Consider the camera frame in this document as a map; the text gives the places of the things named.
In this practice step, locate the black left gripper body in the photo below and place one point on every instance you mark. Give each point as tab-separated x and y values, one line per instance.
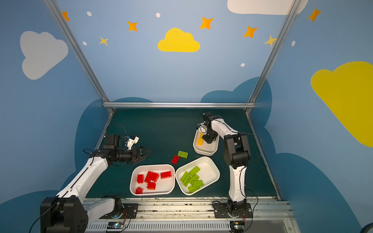
137	154

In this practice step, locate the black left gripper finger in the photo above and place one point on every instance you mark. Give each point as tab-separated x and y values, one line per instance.
143	150
142	157

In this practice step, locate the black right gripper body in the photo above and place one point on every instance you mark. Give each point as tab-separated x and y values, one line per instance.
209	137

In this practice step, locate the red lego brick small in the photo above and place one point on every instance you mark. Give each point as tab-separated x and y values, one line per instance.
140	179

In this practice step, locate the red lego brick long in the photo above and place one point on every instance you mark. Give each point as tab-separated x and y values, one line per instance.
149	177

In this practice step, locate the red lego round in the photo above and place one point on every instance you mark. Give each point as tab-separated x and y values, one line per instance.
138	191

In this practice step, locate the green lego large brick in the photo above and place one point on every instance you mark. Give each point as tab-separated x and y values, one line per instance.
194	171

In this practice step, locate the green lego brick long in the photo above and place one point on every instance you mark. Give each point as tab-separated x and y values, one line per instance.
185	177

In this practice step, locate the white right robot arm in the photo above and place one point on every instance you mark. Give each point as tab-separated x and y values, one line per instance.
236	155

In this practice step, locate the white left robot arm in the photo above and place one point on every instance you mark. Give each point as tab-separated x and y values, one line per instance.
65	213

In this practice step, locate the white tray far right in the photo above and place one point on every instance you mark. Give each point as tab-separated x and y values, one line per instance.
205	149

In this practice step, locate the white tray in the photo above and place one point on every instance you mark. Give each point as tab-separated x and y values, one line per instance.
163	186
209	173
205	149

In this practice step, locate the white tray left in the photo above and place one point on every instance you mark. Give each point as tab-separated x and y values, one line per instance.
163	186

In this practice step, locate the white tray middle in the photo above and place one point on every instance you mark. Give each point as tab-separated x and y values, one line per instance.
209	173

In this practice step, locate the left controller board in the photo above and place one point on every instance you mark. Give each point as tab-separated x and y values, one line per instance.
114	226

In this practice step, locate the controller board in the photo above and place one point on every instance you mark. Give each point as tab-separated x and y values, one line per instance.
237	227
114	226

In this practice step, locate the right controller board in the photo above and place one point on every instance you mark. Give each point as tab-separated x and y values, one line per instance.
237	227

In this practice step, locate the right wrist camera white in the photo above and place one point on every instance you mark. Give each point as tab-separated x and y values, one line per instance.
201	128

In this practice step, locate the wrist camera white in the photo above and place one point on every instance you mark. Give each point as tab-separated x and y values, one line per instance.
201	128
132	140

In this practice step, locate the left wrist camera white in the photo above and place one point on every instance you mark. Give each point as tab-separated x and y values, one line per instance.
132	140

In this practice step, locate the aluminium frame back crossbar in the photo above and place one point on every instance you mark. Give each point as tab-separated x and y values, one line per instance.
176	105

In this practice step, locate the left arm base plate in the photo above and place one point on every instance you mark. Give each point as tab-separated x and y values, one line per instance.
129	210

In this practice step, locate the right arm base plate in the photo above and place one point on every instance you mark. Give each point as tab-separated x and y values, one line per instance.
221	211

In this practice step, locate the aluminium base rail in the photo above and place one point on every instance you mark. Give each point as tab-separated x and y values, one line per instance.
196	215

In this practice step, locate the aluminium frame post left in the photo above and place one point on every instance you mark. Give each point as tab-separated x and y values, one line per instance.
67	32

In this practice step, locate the aluminium frame post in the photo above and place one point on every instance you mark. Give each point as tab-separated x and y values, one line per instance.
281	37
67	32

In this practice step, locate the aluminium frame post right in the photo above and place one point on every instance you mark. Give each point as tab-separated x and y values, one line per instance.
281	37

